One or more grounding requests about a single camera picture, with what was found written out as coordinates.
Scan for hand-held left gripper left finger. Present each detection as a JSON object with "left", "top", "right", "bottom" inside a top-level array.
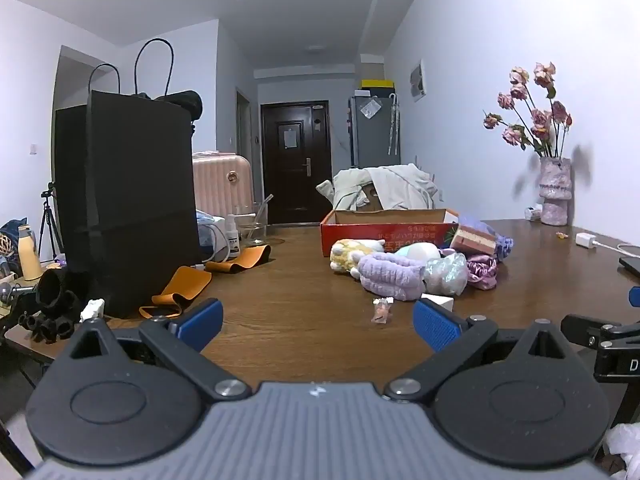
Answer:
[{"left": 65, "top": 297, "right": 253, "bottom": 403}]

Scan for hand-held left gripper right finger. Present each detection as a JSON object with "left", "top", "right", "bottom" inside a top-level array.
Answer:
[{"left": 382, "top": 297, "right": 576, "bottom": 403}]

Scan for iridescent crinkled bag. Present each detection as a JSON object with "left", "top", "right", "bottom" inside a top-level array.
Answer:
[{"left": 424, "top": 252, "right": 469, "bottom": 297}]

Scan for purple satin scrunchie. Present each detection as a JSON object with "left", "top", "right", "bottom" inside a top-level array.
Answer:
[{"left": 466, "top": 255, "right": 499, "bottom": 291}]

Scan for purple fluffy headband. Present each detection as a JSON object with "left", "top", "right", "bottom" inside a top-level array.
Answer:
[{"left": 357, "top": 252, "right": 428, "bottom": 302}]

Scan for white round foam sponge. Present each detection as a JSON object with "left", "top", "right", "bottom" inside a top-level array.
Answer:
[{"left": 395, "top": 242, "right": 442, "bottom": 266}]

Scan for pink sponge block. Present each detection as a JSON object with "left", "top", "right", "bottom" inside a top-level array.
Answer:
[{"left": 450, "top": 225, "right": 497, "bottom": 256}]

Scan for purple knitted cloth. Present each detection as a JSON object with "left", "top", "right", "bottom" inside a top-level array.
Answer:
[{"left": 457, "top": 215, "right": 515, "bottom": 261}]

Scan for red cardboard box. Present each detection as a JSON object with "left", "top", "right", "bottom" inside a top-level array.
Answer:
[{"left": 320, "top": 208, "right": 461, "bottom": 258}]

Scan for yellow plush toy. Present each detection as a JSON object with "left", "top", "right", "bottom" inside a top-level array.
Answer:
[{"left": 330, "top": 239, "right": 386, "bottom": 273}]

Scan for small white box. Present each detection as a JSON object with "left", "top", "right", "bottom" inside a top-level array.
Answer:
[{"left": 421, "top": 294, "right": 455, "bottom": 313}]

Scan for long orange rubber band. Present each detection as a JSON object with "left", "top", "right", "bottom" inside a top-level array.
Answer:
[{"left": 138, "top": 266, "right": 213, "bottom": 320}]

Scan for pink candy wrapper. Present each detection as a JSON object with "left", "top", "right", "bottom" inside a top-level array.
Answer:
[{"left": 371, "top": 297, "right": 393, "bottom": 325}]

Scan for short orange rubber band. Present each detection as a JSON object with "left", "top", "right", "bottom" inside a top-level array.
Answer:
[{"left": 205, "top": 245, "right": 272, "bottom": 275}]

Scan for white crumpled cloth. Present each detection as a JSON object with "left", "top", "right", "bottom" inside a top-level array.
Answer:
[{"left": 605, "top": 422, "right": 640, "bottom": 480}]

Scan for white spray bottle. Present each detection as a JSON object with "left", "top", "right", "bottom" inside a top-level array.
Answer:
[{"left": 223, "top": 215, "right": 242, "bottom": 261}]

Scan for glass beaker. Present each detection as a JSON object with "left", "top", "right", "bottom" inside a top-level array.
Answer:
[{"left": 235, "top": 195, "right": 275, "bottom": 247}]

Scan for pink textured vase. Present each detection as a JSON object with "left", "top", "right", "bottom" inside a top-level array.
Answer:
[{"left": 537, "top": 156, "right": 572, "bottom": 227}]

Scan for black paper bag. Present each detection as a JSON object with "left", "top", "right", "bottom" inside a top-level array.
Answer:
[{"left": 54, "top": 37, "right": 203, "bottom": 318}]

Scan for wooden chair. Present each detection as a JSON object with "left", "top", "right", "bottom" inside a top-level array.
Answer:
[{"left": 350, "top": 185, "right": 386, "bottom": 211}]

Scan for pink ribbed suitcase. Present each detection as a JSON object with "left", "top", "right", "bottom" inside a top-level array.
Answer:
[{"left": 192, "top": 152, "right": 253, "bottom": 216}]

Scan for beige jacket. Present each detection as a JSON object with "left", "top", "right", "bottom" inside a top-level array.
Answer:
[{"left": 316, "top": 162, "right": 446, "bottom": 211}]

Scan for black printed plastic part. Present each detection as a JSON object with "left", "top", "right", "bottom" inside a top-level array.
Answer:
[{"left": 17, "top": 267, "right": 83, "bottom": 346}]

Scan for black tripod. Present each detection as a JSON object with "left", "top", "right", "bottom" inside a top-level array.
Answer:
[{"left": 39, "top": 182, "right": 66, "bottom": 261}]

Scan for yellow bottle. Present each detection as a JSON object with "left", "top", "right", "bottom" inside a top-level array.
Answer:
[{"left": 17, "top": 225, "right": 43, "bottom": 281}]

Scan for dark entrance door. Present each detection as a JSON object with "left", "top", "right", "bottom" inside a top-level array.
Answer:
[{"left": 260, "top": 101, "right": 333, "bottom": 225}]

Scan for grey refrigerator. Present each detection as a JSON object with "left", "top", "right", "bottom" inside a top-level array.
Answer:
[{"left": 348, "top": 94, "right": 402, "bottom": 168}]

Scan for dried pink roses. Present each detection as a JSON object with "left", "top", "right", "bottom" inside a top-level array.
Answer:
[{"left": 482, "top": 61, "right": 573, "bottom": 158}]

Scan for grey interior door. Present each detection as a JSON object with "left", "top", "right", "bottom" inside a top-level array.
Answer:
[{"left": 236, "top": 89, "right": 253, "bottom": 161}]

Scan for white folded umbrella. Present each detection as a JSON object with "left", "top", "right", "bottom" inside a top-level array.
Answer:
[{"left": 388, "top": 92, "right": 402, "bottom": 156}]

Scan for dark blue bag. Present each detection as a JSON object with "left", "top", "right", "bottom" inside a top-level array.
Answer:
[{"left": 0, "top": 217, "right": 28, "bottom": 261}]

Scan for white power cable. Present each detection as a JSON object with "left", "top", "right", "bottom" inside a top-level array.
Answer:
[{"left": 200, "top": 225, "right": 236, "bottom": 266}]

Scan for white cable plug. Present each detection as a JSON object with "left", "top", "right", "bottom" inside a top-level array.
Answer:
[{"left": 80, "top": 299, "right": 106, "bottom": 323}]

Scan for black drawstring pouch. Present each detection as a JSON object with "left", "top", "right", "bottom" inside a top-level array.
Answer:
[{"left": 135, "top": 90, "right": 203, "bottom": 123}]

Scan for wall electrical panel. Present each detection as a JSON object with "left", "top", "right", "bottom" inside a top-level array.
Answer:
[{"left": 410, "top": 60, "right": 428, "bottom": 102}]

